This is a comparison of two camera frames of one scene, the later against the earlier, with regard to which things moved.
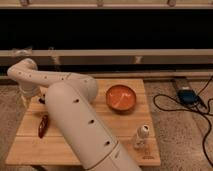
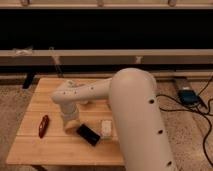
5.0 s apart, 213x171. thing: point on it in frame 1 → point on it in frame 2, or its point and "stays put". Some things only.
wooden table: [123, 104] stays put
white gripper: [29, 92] → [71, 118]
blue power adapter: [187, 96] stays put
